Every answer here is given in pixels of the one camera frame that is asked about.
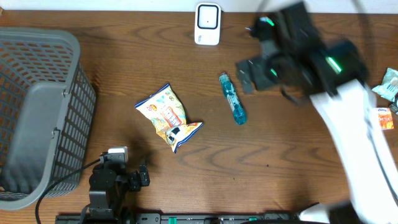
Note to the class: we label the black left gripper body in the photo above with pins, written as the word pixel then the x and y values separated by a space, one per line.
pixel 133 182

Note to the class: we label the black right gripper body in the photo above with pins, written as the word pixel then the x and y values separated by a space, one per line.
pixel 267 71

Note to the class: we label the teal mouthwash bottle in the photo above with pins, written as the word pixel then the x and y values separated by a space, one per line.
pixel 229 92

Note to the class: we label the yellow chips bag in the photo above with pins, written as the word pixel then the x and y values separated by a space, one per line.
pixel 167 115

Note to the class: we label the teal wet wipes pack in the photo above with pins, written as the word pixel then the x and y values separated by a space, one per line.
pixel 388 88

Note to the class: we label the orange tissue pack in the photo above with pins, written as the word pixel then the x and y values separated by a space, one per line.
pixel 385 118

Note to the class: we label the green and white small box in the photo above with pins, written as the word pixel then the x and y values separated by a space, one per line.
pixel 394 109

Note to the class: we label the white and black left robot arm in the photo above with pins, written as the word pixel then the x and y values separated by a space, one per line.
pixel 109 183

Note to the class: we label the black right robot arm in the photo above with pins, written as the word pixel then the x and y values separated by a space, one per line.
pixel 334 79

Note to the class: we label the white barcode scanner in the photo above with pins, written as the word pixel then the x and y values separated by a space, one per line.
pixel 207 24

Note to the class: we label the grey plastic shopping basket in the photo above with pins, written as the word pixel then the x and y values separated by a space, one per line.
pixel 47 108

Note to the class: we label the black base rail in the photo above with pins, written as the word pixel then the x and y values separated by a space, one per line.
pixel 156 218

